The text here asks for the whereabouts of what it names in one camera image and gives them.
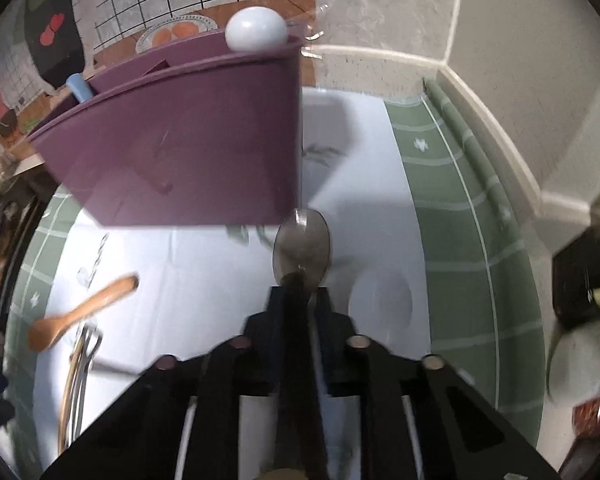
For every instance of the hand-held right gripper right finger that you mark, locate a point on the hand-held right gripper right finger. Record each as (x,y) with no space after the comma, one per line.
(324,320)

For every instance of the red packet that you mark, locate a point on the red packet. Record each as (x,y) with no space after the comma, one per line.
(597,417)

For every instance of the white bowl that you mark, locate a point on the white bowl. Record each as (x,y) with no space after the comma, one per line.
(580,365)

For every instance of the green and white tablecloth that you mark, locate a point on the green and white tablecloth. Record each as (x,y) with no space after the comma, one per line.
(460,260)

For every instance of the dark box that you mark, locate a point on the dark box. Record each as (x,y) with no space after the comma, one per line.
(575,280)

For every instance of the purple utensil holder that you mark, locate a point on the purple utensil holder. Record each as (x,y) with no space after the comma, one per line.
(180,150)

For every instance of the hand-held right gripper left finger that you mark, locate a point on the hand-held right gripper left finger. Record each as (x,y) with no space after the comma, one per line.
(279,320)

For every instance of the black gas stove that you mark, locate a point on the black gas stove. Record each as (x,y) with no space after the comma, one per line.
(5,240)

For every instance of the wooden spoon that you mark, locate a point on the wooden spoon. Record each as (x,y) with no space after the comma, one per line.
(85,310)

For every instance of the metal spoon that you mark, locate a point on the metal spoon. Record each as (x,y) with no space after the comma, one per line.
(302,245)

